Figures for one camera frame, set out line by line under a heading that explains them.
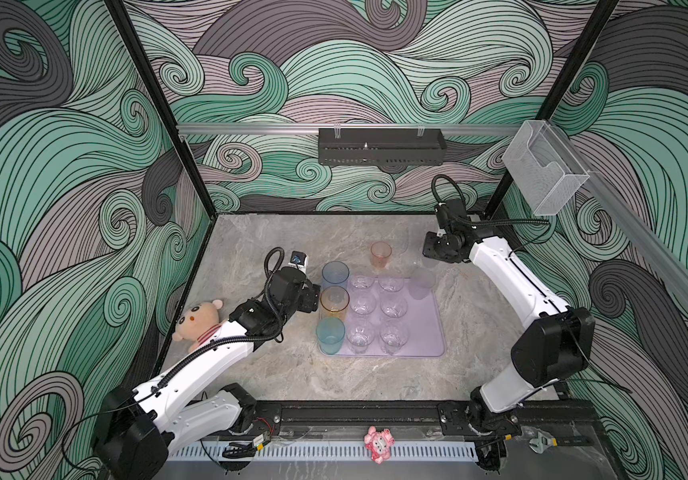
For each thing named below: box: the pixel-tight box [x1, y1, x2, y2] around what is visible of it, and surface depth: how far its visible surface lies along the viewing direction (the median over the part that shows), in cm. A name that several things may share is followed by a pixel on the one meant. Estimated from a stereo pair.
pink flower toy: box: [364, 425, 395, 465], surface depth 69 cm
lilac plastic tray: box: [339, 277, 445, 357], surface depth 91 cm
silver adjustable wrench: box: [528, 431, 558, 454], surface depth 71 cm
